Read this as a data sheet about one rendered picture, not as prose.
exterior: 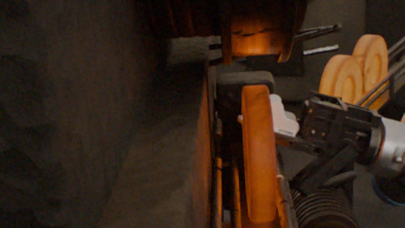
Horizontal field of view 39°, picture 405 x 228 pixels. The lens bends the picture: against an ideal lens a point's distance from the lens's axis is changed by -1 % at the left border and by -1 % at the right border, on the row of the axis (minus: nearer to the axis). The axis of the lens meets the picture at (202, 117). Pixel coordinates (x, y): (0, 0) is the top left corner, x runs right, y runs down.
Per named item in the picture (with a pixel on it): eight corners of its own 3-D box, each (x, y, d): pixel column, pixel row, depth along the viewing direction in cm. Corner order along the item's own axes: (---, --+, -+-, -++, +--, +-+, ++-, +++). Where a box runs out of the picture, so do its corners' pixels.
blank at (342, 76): (315, 68, 114) (331, 69, 112) (347, 45, 125) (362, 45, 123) (319, 139, 120) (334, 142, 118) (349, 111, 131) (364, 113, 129)
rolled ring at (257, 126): (262, 69, 85) (240, 71, 85) (275, 106, 67) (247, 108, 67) (266, 185, 91) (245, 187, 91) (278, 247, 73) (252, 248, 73)
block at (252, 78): (218, 214, 104) (211, 83, 96) (219, 194, 111) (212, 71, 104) (278, 211, 103) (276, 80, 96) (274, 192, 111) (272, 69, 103)
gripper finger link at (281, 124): (245, 90, 89) (304, 104, 90) (235, 125, 91) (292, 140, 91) (247, 95, 86) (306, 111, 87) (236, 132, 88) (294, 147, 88)
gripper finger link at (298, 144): (268, 122, 91) (321, 135, 91) (265, 132, 91) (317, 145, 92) (271, 132, 86) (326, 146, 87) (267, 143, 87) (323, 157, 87)
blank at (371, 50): (347, 45, 125) (362, 46, 123) (374, 26, 136) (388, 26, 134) (349, 111, 131) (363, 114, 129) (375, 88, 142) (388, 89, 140)
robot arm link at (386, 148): (380, 164, 97) (397, 189, 88) (353, 158, 97) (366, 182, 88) (399, 116, 94) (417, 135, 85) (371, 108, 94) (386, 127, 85)
